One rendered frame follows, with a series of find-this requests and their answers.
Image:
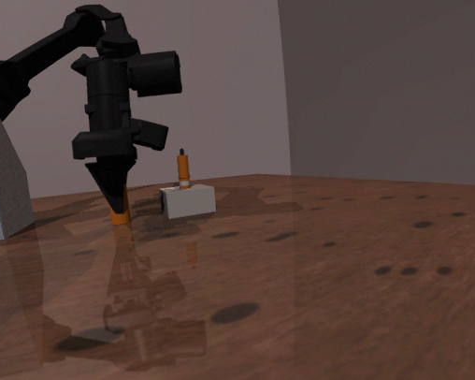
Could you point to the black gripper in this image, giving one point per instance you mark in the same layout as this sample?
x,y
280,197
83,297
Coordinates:
x,y
112,147

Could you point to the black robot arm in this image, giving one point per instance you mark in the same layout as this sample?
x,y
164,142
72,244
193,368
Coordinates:
x,y
120,66

